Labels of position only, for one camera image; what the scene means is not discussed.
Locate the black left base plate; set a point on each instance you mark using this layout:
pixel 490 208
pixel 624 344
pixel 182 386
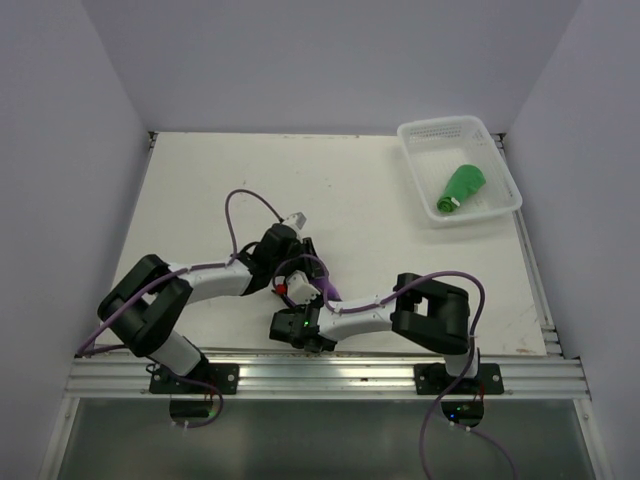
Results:
pixel 224 377

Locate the green microfiber towel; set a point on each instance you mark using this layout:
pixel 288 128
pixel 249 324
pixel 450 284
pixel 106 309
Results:
pixel 464 183

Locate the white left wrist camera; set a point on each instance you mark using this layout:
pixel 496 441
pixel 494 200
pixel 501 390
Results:
pixel 295 221

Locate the black and purple towel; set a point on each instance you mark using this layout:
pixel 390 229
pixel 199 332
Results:
pixel 321 281

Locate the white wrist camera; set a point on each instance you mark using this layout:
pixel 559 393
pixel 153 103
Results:
pixel 295 221
pixel 299 290

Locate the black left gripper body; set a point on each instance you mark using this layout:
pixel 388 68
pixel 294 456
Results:
pixel 298 248

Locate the white plastic basket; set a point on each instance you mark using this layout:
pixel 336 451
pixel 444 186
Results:
pixel 436 148

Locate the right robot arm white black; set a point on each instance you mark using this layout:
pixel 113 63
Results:
pixel 438 312

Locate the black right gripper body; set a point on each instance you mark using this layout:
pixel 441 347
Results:
pixel 301 308

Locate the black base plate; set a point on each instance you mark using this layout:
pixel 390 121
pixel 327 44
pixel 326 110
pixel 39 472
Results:
pixel 224 377
pixel 432 379

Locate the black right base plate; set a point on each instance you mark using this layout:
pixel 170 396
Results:
pixel 432 379

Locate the aluminium mounting rail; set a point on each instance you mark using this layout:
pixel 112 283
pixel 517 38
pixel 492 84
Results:
pixel 338 376

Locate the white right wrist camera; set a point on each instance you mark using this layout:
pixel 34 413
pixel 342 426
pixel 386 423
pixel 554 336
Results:
pixel 299 290

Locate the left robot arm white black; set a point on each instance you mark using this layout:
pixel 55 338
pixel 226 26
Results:
pixel 146 304

